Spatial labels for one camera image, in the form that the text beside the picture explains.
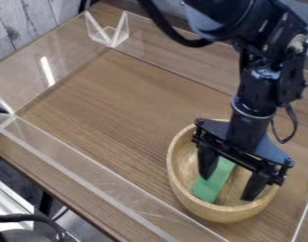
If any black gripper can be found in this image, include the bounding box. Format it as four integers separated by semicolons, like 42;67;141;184
191;95;294;201

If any green rectangular block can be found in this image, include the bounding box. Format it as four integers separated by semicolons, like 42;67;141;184
189;157;235;203

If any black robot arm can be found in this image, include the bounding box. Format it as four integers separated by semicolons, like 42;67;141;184
137;0;308;201

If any brown wooden bowl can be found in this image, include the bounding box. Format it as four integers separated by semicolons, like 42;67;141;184
166;124;279;223

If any black table leg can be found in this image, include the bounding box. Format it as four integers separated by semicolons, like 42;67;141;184
38;192;53;216

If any clear acrylic enclosure wall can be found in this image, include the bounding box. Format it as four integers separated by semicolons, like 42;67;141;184
0;5;308;242

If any black cable lower left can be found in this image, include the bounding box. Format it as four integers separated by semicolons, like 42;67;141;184
0;213;62;242

